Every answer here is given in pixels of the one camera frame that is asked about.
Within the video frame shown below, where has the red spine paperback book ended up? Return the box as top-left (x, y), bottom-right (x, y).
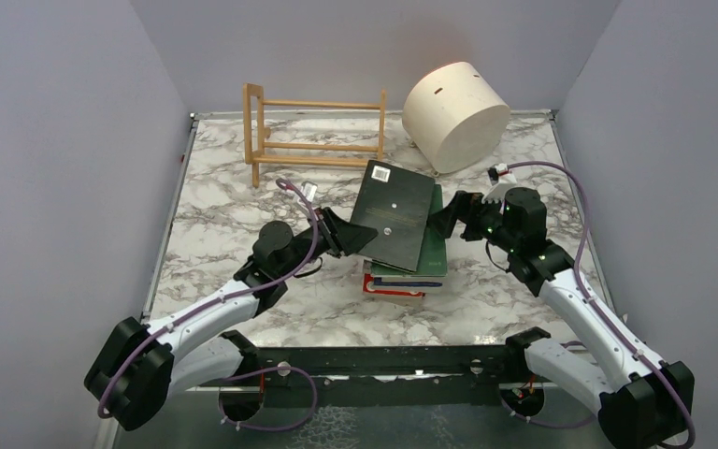
top-left (362, 274), bottom-right (424, 298)

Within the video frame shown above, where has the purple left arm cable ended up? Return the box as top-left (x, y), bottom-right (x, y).
top-left (97, 178), bottom-right (323, 420)

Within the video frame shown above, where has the wooden dowel rack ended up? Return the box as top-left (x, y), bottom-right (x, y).
top-left (242, 83), bottom-right (387, 188)

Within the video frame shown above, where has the dark green hardcover book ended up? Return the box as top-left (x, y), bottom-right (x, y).
top-left (350, 160), bottom-right (436, 272)

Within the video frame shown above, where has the blue cover paperback book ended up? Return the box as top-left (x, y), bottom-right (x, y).
top-left (366, 262), bottom-right (447, 291)

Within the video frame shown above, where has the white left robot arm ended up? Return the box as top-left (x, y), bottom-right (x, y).
top-left (83, 208), bottom-right (378, 430)

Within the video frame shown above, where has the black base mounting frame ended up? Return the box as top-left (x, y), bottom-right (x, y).
top-left (210, 327), bottom-right (550, 418)

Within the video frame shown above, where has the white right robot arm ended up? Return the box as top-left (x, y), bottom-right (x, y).
top-left (428, 187), bottom-right (696, 448)

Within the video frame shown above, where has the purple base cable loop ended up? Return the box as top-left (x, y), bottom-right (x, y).
top-left (217, 364), bottom-right (320, 434)

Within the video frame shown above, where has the cream cylindrical lamp shade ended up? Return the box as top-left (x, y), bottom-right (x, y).
top-left (402, 62), bottom-right (511, 174)

